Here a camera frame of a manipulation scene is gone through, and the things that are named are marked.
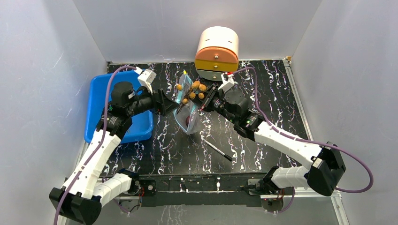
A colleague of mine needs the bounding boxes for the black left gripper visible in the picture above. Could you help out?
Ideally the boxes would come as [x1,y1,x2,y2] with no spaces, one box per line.
[127,83,179,117]

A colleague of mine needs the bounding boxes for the brown longan bunch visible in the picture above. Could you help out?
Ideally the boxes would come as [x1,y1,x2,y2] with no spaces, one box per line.
[176,81,207,114]

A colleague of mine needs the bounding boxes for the clear zip top bag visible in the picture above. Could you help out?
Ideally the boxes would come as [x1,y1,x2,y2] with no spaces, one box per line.
[173,70,201,135]

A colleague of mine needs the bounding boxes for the dark red onion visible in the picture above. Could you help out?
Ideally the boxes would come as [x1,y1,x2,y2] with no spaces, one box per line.
[185,116,194,126]

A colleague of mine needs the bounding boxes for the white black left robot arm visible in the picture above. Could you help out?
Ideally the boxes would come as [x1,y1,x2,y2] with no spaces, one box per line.
[49,82,178,225]

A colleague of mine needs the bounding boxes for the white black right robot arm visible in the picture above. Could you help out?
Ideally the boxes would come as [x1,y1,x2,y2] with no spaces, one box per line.
[193,85,346,196]

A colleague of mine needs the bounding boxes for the blue plastic bin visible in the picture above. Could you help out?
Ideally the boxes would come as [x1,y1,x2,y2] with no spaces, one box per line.
[84,71,153,143]

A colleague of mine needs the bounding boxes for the pastel mini drawer cabinet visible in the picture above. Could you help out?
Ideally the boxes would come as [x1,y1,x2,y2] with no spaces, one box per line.
[194,26,239,81]

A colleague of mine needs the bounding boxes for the black and white pen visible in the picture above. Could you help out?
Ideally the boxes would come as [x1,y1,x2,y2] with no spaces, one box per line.
[201,136,233,162]

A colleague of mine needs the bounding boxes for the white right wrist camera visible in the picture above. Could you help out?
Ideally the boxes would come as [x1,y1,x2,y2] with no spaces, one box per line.
[218,72,235,92]

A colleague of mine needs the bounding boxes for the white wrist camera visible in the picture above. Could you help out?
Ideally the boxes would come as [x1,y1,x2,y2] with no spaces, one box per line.
[138,69,157,94]
[218,72,235,92]

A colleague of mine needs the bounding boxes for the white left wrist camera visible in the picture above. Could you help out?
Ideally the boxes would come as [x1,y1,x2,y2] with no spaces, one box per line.
[138,69,157,94]

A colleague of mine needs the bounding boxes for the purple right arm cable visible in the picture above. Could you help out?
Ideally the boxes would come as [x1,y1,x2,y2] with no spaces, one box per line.
[231,67,375,194]

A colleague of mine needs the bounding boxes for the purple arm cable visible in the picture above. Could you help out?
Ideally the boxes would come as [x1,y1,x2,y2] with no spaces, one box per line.
[231,67,375,194]
[53,65,138,225]

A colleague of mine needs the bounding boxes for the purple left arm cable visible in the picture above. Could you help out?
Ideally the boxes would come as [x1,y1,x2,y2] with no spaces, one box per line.
[53,65,138,225]

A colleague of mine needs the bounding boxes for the aluminium frame rail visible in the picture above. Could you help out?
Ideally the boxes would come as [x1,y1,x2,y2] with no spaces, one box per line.
[59,177,343,206]

